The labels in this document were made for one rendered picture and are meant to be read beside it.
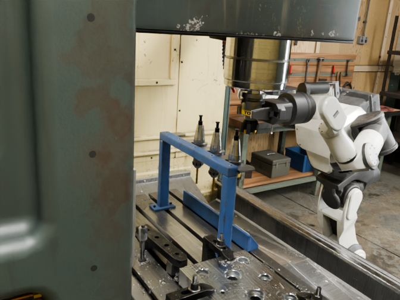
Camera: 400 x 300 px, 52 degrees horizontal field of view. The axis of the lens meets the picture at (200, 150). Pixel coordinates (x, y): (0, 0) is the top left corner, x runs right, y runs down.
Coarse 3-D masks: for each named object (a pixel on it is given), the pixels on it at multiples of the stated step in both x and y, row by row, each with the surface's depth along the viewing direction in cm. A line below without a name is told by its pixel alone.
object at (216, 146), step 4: (216, 132) 142; (220, 132) 143; (212, 136) 143; (216, 136) 143; (220, 136) 143; (212, 140) 143; (216, 140) 143; (220, 140) 143; (212, 144) 143; (216, 144) 143; (220, 144) 144; (212, 148) 144; (216, 148) 143; (220, 148) 144
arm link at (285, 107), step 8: (280, 96) 114; (288, 96) 111; (296, 96) 110; (304, 96) 111; (264, 104) 108; (272, 104) 105; (280, 104) 105; (288, 104) 107; (296, 104) 109; (304, 104) 110; (280, 112) 103; (288, 112) 107; (296, 112) 109; (304, 112) 110; (264, 120) 108; (272, 120) 106; (280, 120) 104; (288, 120) 108; (296, 120) 111
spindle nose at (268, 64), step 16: (240, 48) 96; (256, 48) 94; (272, 48) 94; (288, 48) 97; (224, 64) 102; (240, 64) 96; (256, 64) 95; (272, 64) 96; (288, 64) 99; (224, 80) 103; (240, 80) 97; (256, 80) 96; (272, 80) 97
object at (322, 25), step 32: (160, 0) 72; (192, 0) 75; (224, 0) 79; (256, 0) 83; (288, 0) 87; (320, 0) 92; (352, 0) 97; (160, 32) 74; (192, 32) 78; (224, 32) 81; (256, 32) 85; (288, 32) 89; (320, 32) 94; (352, 32) 100
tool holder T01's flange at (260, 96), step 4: (244, 92) 104; (244, 96) 104; (248, 96) 102; (252, 96) 102; (256, 96) 102; (260, 96) 102; (264, 96) 104; (240, 100) 105; (244, 100) 105; (248, 100) 103; (252, 100) 103; (256, 100) 103; (260, 100) 103; (252, 104) 103; (256, 104) 103; (260, 104) 103
